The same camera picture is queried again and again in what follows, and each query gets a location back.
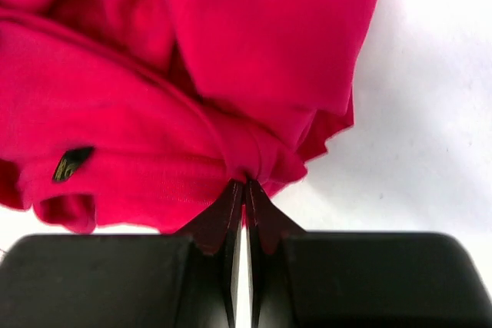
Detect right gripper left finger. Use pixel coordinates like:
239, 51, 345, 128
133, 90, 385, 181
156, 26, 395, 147
1, 181, 243, 327

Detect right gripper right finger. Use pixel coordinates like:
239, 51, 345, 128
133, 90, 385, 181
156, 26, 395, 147
244, 181, 491, 327

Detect red t-shirt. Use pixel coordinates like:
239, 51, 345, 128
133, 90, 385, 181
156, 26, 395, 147
1, 0, 377, 234

